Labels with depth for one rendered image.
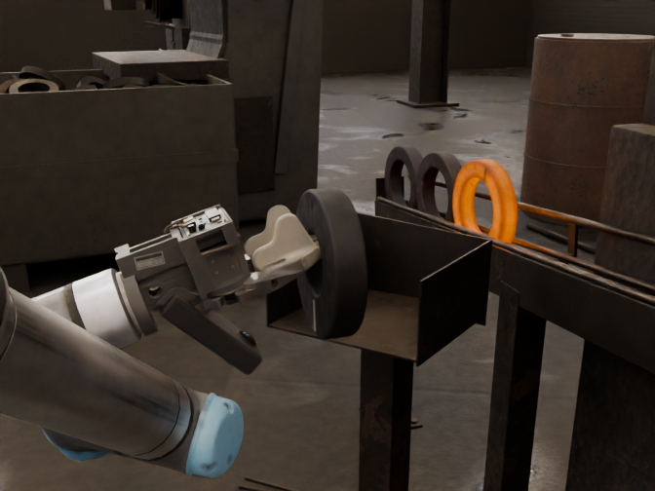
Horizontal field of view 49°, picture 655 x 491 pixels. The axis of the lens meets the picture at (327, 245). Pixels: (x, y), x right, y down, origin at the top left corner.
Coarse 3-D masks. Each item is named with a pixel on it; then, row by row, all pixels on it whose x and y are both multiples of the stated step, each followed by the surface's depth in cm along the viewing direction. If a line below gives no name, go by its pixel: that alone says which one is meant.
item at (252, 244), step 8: (272, 208) 73; (280, 208) 73; (288, 208) 73; (272, 216) 73; (272, 224) 73; (264, 232) 74; (272, 232) 74; (248, 240) 73; (256, 240) 74; (264, 240) 74; (312, 240) 74; (248, 248) 74; (256, 248) 74
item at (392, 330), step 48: (384, 240) 116; (432, 240) 111; (480, 240) 106; (288, 288) 111; (384, 288) 119; (432, 288) 92; (480, 288) 105; (384, 336) 102; (432, 336) 95; (384, 384) 107; (384, 432) 110; (384, 480) 112
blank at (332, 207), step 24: (312, 192) 72; (336, 192) 72; (312, 216) 73; (336, 216) 69; (336, 240) 67; (360, 240) 68; (336, 264) 67; (360, 264) 68; (312, 288) 76; (336, 288) 67; (360, 288) 68; (312, 312) 76; (336, 312) 68; (360, 312) 69; (336, 336) 72
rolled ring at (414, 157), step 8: (392, 152) 171; (400, 152) 167; (408, 152) 164; (416, 152) 164; (392, 160) 172; (400, 160) 170; (408, 160) 163; (416, 160) 162; (392, 168) 173; (400, 168) 174; (408, 168) 163; (416, 168) 161; (392, 176) 175; (400, 176) 175; (416, 176) 161; (392, 184) 175; (400, 184) 176; (392, 192) 175; (400, 192) 176; (392, 200) 174; (400, 200) 175; (416, 208) 163
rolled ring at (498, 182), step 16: (480, 160) 133; (464, 176) 138; (480, 176) 132; (496, 176) 128; (464, 192) 140; (496, 192) 127; (512, 192) 127; (464, 208) 141; (496, 208) 128; (512, 208) 127; (464, 224) 140; (496, 224) 128; (512, 224) 127; (512, 240) 129
